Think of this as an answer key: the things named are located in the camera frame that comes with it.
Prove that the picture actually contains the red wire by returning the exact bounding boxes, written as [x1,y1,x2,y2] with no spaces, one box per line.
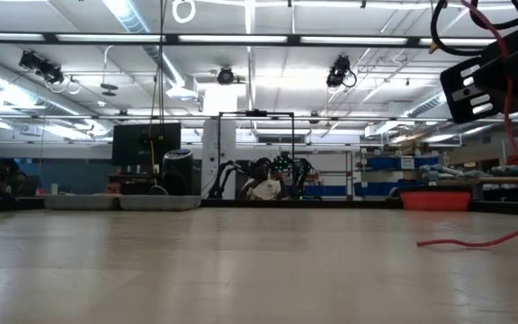
[415,0,518,249]

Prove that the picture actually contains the wooden workbench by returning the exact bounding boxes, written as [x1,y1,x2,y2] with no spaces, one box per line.
[438,175,518,202]

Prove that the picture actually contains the red plastic bin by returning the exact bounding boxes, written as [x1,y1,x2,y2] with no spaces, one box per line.
[400,191,472,212]

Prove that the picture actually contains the blue storage bins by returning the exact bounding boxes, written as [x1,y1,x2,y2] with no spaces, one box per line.
[366,156,440,171]

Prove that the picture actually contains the person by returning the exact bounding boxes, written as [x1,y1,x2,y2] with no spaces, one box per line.
[239,157,287,201]
[0,157,40,198]

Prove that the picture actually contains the black tower fan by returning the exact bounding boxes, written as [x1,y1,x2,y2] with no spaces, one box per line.
[162,148,194,197]

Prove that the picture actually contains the black monitor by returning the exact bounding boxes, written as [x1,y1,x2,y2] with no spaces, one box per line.
[112,121,183,167]

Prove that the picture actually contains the grey open tool case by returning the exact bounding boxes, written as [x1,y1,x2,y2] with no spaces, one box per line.
[42,193,202,212]

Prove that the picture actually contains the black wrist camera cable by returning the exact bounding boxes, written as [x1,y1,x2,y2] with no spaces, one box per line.
[429,0,518,58]

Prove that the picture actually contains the silver air duct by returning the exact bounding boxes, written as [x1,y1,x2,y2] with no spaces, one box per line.
[405,89,450,119]

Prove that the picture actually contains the black ceiling camera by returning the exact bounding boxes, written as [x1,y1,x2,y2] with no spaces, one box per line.
[326,54,358,89]
[18,49,66,86]

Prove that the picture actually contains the black metal frame stand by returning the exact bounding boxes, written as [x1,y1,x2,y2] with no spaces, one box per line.
[217,110,296,199]

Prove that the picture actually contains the black overhead camera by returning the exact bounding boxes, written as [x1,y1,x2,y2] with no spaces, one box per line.
[216,66,237,86]

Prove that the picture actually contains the white ring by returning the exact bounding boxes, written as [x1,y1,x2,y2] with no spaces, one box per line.
[172,0,196,23]

